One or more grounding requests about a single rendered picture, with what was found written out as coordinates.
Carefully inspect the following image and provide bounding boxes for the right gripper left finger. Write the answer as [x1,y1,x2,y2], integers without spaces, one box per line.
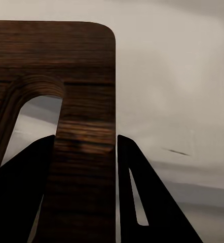
[0,135,56,243]

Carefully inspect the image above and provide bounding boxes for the cutting board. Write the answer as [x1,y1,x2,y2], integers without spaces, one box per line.
[0,20,116,243]

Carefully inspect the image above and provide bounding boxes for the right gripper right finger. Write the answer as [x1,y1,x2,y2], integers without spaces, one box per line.
[117,135,203,243]

